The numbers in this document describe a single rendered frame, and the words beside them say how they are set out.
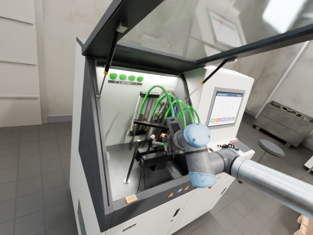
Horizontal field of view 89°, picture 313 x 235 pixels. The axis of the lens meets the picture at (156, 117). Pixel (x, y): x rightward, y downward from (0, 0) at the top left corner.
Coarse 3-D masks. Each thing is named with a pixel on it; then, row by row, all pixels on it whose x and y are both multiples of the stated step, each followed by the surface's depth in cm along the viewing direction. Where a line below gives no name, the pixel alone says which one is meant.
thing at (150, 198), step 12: (180, 180) 96; (144, 192) 82; (156, 192) 84; (168, 192) 91; (180, 192) 101; (120, 204) 73; (132, 204) 76; (144, 204) 83; (156, 204) 91; (120, 216) 76; (132, 216) 83
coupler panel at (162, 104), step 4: (164, 84) 116; (168, 84) 118; (172, 84) 121; (164, 88) 118; (168, 88) 120; (172, 88) 123; (160, 92) 119; (168, 92) 120; (172, 92) 123; (160, 96) 121; (164, 100) 125; (160, 104) 122; (164, 104) 125; (168, 104) 129; (156, 108) 126; (160, 108) 128; (156, 112) 128; (160, 112) 130; (156, 116) 127; (160, 116) 133
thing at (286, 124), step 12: (264, 108) 453; (276, 108) 434; (288, 108) 488; (264, 120) 458; (276, 120) 438; (288, 120) 420; (300, 120) 404; (312, 120) 456; (276, 132) 443; (288, 132) 424; (300, 132) 407; (288, 144) 429
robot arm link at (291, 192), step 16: (224, 160) 52; (240, 160) 50; (240, 176) 49; (256, 176) 45; (272, 176) 43; (288, 176) 42; (272, 192) 42; (288, 192) 39; (304, 192) 37; (304, 208) 37
